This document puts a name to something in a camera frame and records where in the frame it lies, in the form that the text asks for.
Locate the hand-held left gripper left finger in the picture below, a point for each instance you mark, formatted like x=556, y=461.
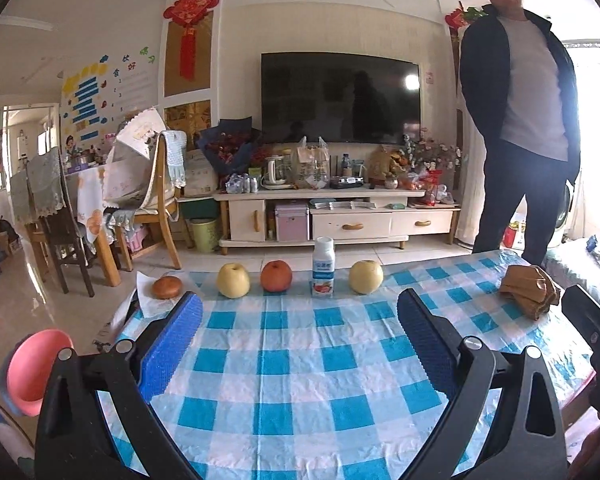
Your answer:
x=172, y=345

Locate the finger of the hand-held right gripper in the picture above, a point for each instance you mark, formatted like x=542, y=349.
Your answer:
x=590, y=320

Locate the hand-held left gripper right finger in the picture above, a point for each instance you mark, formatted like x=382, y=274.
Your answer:
x=430, y=345

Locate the pink plastic bucket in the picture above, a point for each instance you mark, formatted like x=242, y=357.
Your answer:
x=30, y=370

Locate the white paper napkin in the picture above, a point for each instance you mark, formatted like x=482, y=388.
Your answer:
x=145, y=305

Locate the brown bun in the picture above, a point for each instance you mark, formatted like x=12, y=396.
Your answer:
x=167, y=287

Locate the brown folded cloth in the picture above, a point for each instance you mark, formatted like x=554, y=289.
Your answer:
x=527, y=287

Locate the white washing machine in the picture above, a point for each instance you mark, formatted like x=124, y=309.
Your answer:
x=562, y=220

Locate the yellow pear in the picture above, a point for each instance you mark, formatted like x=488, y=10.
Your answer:
x=233, y=280
x=366, y=277

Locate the green waste bin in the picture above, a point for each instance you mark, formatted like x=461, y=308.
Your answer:
x=203, y=235

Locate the light wooden chair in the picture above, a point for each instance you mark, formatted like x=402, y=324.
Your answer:
x=160, y=225

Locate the red apple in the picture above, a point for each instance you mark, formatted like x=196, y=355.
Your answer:
x=276, y=276

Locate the blue white checked tablecloth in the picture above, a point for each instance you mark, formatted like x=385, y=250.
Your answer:
x=305, y=360

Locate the white yogurt bottle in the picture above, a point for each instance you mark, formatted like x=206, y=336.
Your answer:
x=323, y=270

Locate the dark wooden chair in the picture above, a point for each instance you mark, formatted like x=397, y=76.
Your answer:
x=72, y=255

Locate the dark green box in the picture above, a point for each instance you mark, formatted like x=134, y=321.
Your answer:
x=197, y=208

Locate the cream TV cabinet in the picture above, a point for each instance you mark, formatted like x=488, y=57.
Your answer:
x=350, y=225

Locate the red gift bag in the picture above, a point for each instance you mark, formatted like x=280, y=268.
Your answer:
x=432, y=187

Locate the wooden dining table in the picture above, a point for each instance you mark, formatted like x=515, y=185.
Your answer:
x=90, y=200

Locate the pink storage box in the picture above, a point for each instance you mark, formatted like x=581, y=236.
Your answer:
x=292, y=222

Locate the blue stool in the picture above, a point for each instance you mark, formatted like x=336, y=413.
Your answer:
x=2, y=385

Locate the pack of water bottles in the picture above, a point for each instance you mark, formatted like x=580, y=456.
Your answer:
x=241, y=183

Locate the large white printed bag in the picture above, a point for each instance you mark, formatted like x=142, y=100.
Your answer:
x=135, y=160

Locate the dried flower bouquet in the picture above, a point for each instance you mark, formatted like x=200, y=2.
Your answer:
x=435, y=152

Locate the cream mat blue teapot print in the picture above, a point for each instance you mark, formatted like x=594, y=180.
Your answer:
x=2, y=440

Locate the white electric kettle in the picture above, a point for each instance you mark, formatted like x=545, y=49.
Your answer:
x=277, y=172

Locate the red bouquet dark blue wrap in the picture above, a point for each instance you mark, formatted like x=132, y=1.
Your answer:
x=227, y=150

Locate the wooden chair grey cover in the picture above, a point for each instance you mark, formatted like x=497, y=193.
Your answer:
x=20, y=195

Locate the clear plastic bag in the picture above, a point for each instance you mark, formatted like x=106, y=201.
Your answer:
x=310, y=162

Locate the black television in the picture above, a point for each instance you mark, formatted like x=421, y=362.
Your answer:
x=330, y=95

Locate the golden wall panel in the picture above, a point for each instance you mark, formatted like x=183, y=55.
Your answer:
x=187, y=119
x=202, y=60

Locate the blue yellow wall chart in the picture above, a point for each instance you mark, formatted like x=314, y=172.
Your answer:
x=85, y=95

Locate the red knot wall ornament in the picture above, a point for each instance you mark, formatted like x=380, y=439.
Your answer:
x=190, y=10
x=455, y=17

